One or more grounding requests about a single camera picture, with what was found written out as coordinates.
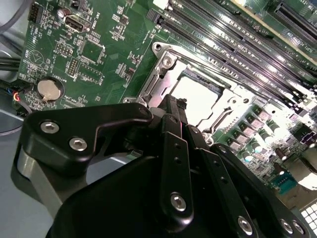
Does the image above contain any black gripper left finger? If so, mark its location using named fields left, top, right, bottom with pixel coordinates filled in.
left=11, top=94, right=195, bottom=233

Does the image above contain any thin wire locking lever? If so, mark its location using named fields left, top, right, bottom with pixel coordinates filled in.
left=203, top=106, right=234, bottom=139
left=139, top=69, right=163, bottom=100

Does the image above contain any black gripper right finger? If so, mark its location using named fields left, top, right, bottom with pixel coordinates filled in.
left=177, top=96, right=312, bottom=238

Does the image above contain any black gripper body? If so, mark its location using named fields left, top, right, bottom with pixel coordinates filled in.
left=47, top=155, right=238, bottom=238

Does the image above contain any silver CPU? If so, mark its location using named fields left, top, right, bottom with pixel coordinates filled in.
left=170, top=71, right=220, bottom=126

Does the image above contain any metal socket cover frame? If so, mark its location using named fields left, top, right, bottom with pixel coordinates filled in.
left=148, top=56, right=252, bottom=133

